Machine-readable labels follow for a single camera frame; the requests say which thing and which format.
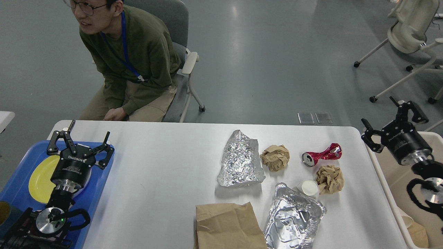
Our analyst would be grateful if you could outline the white paper cup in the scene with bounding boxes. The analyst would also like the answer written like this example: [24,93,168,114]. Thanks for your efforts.
[296,180,320,200]

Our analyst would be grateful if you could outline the white side table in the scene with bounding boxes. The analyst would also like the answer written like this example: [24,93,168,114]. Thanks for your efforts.
[0,111,15,133]

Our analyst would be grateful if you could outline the aluminium foil tray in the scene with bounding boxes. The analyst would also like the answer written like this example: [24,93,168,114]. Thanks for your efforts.
[263,182,327,249]

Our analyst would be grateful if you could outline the crumpled brown paper ball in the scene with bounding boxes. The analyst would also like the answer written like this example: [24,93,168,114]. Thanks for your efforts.
[260,145,290,172]

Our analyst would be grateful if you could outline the dark teal mug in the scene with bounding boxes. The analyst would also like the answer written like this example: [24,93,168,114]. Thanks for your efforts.
[0,201,23,240]

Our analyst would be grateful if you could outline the yellow plate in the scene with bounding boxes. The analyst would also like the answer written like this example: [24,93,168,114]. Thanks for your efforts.
[28,155,60,204]

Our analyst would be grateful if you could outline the white office chair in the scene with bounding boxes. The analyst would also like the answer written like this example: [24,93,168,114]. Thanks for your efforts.
[353,0,442,103]

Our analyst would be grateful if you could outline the crumpled aluminium foil sheet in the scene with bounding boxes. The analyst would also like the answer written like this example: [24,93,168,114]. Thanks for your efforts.
[217,130,266,188]

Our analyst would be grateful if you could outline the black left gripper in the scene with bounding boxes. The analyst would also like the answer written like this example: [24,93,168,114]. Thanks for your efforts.
[47,120,115,194]

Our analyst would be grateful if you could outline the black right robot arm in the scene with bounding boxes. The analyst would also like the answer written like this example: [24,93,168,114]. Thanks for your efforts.
[361,96,443,219]

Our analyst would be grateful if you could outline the floor outlet plate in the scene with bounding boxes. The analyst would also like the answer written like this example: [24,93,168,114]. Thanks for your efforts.
[297,112,315,125]
[315,112,333,124]

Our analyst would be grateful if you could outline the beige plastic bin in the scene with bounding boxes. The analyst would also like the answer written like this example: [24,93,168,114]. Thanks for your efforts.
[366,146,443,249]

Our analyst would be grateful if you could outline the brown paper bag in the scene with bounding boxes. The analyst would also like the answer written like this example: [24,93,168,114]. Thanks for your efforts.
[193,202,267,249]

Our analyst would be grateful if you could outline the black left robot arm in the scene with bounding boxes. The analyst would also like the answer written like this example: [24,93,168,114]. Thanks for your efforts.
[1,120,115,249]

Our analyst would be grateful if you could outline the crushed red can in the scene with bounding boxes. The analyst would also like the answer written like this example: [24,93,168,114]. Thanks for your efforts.
[301,143,342,167]

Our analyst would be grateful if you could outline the person in khaki trousers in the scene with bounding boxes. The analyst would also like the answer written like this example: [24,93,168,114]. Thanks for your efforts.
[65,0,181,122]

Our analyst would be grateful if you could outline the crumpled brown paper wad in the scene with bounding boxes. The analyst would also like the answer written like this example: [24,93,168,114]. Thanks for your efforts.
[315,165,344,195]

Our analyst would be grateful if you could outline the floor outlet plate right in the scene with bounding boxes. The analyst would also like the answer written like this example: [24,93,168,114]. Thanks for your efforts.
[315,112,333,124]

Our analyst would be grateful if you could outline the grey office chair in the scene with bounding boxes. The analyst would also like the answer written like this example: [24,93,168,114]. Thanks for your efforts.
[126,0,206,123]

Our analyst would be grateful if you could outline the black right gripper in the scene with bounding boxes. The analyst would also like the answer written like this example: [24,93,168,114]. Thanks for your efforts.
[361,96,434,166]

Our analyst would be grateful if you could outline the floor outlet plate left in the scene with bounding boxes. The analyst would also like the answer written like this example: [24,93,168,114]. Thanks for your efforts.
[297,112,315,125]

